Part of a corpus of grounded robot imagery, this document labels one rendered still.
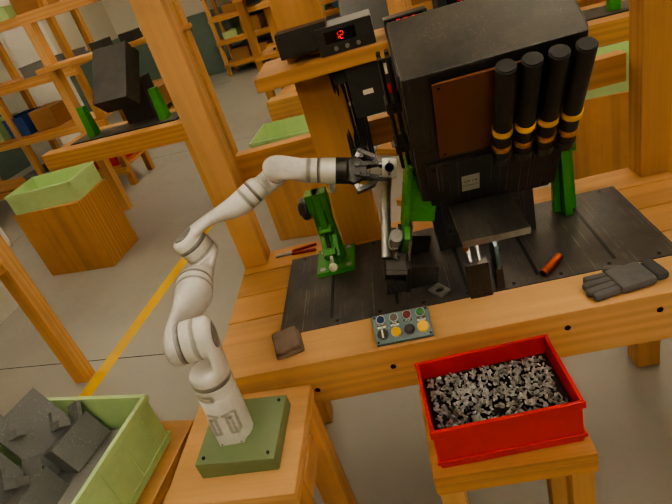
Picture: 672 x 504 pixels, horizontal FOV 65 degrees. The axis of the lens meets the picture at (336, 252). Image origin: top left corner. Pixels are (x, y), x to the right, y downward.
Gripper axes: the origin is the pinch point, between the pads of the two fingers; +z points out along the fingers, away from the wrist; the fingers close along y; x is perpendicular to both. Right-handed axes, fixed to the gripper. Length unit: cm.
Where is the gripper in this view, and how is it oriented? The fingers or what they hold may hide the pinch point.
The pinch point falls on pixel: (385, 170)
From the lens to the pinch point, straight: 152.7
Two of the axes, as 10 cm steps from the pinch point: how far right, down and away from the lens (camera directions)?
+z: 10.0, 0.1, -0.1
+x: 0.1, 2.2, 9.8
